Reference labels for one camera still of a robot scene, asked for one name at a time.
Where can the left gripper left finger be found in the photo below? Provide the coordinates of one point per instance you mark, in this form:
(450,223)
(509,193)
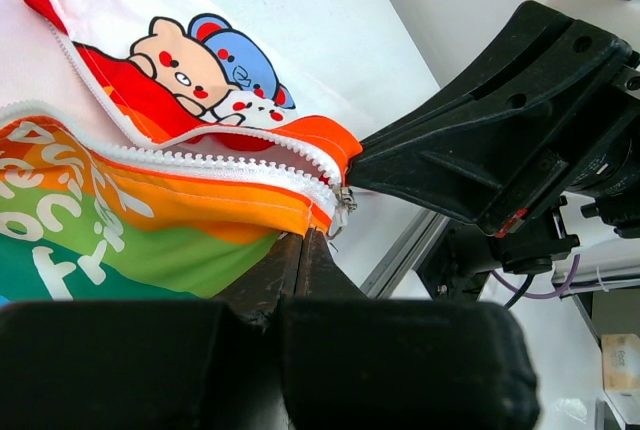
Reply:
(150,364)

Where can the rainbow hooded kids jacket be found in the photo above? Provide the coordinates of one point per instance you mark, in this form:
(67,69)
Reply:
(150,150)

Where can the cardboard box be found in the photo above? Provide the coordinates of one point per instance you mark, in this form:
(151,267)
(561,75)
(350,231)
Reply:
(620,362)

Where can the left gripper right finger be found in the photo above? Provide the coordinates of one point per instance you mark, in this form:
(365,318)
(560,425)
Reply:
(351,362)

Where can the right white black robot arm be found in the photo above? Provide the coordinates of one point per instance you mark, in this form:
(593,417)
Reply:
(450,35)

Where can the aluminium table frame rail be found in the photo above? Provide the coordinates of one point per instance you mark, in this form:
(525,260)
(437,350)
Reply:
(407,253)

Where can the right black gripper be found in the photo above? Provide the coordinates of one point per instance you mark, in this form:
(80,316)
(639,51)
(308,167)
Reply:
(546,108)

